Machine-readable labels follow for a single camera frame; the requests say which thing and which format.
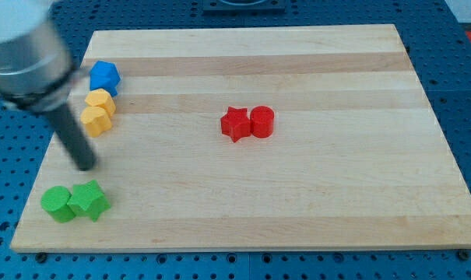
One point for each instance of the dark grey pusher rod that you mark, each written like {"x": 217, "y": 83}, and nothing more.
{"x": 71, "y": 136}

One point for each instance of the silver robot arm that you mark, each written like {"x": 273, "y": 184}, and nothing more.
{"x": 37, "y": 73}

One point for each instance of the yellow heart block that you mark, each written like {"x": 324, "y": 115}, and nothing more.
{"x": 95, "y": 120}

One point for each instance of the green star block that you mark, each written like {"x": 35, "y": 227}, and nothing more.
{"x": 88, "y": 200}

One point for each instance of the green cylinder block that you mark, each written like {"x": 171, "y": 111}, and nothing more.
{"x": 54, "y": 202}

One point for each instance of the yellow hexagon block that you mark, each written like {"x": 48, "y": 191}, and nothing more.
{"x": 101, "y": 98}

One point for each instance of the blue pentagon block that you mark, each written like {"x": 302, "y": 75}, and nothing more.
{"x": 105, "y": 75}

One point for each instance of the red star block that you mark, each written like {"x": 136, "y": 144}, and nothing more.
{"x": 235, "y": 123}

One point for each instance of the red cylinder block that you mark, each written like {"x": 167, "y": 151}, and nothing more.
{"x": 262, "y": 121}

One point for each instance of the wooden board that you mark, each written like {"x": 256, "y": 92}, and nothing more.
{"x": 357, "y": 159}

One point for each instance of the dark square mount plate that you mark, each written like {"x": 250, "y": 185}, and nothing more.
{"x": 211, "y": 6}

